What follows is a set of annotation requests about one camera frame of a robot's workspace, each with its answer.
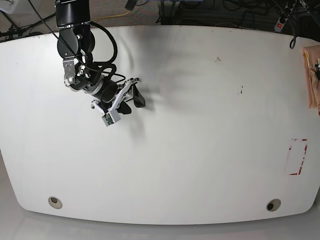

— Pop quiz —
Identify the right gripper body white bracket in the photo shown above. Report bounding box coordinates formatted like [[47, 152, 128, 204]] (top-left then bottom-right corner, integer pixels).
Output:
[[90, 77, 141, 118]]

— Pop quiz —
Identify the peach T-shirt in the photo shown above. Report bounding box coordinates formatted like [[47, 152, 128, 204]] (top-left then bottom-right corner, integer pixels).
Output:
[[302, 45, 320, 112]]

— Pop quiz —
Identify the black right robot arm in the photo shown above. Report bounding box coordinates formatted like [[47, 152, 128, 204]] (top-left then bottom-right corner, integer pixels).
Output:
[[55, 0, 146, 126]]

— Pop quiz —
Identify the left table grommet hole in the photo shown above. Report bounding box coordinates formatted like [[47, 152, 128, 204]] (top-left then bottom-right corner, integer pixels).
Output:
[[48, 196, 63, 209]]

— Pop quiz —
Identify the table grommet hole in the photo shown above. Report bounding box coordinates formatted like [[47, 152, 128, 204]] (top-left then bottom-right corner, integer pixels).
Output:
[[48, 196, 63, 209], [266, 199, 281, 212]]

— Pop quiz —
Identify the white power strip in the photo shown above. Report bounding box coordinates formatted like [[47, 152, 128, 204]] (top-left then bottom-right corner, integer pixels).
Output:
[[274, 0, 297, 33]]

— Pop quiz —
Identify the red tape rectangle marking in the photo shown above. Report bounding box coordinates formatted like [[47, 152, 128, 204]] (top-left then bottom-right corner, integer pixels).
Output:
[[285, 138, 308, 176]]

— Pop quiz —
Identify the right table grommet hole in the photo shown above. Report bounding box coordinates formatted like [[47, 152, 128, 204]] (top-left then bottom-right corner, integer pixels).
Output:
[[266, 199, 281, 212]]

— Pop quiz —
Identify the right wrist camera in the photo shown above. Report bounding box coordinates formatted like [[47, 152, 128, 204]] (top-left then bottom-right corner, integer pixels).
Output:
[[101, 111, 121, 127]]

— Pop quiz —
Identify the yellow cable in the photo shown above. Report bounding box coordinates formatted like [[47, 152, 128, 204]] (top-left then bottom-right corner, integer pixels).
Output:
[[96, 9, 132, 22]]

